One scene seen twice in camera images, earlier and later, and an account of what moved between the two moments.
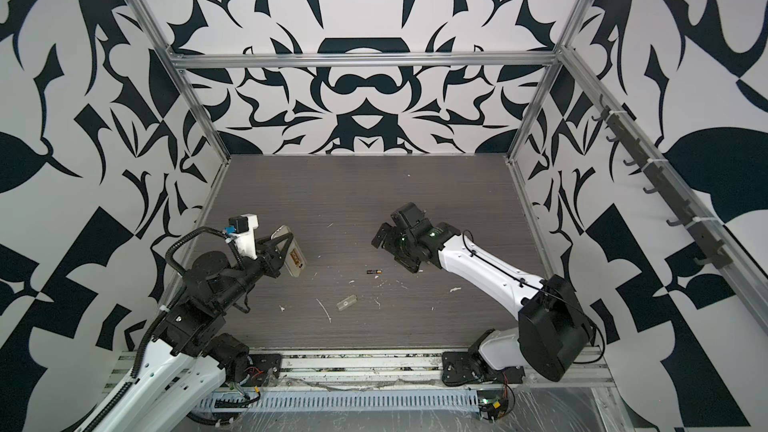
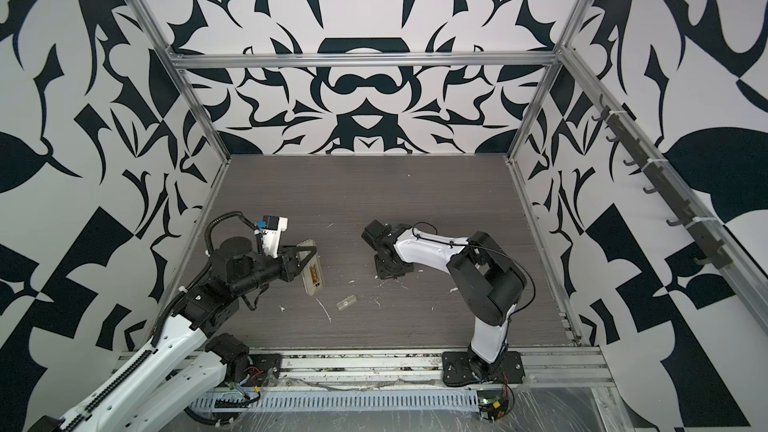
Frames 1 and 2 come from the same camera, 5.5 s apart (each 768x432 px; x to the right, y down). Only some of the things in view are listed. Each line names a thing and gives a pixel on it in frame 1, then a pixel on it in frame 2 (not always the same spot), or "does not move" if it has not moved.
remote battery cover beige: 346,302 does not move
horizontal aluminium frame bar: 362,58 does not move
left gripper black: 266,258 -> 287,261
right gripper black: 389,244 -> 382,273
